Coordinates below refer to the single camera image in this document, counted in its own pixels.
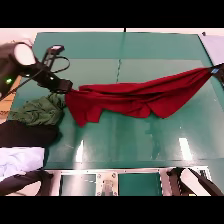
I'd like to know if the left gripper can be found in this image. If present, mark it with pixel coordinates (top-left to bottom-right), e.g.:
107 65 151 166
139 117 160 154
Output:
45 75 74 95

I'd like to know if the red T-shirt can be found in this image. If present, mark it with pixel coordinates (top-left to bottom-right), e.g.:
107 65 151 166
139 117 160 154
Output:
64 67 215 128

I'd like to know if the green garment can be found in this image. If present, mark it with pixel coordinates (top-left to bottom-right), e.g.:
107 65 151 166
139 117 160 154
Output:
7 92 67 127

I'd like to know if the black garment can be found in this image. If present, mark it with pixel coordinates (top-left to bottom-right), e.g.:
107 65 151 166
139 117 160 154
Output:
0 119 63 149

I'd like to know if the white garment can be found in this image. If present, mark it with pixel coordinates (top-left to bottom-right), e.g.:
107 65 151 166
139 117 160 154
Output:
0 146 46 181

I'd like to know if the black cable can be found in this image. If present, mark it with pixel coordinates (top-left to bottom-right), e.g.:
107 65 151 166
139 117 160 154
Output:
49 55 71 75

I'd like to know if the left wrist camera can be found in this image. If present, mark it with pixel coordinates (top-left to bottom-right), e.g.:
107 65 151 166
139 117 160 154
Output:
42 44 66 69

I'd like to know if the silver frame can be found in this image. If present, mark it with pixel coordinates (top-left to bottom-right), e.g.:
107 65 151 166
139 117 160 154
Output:
42 166 214 197

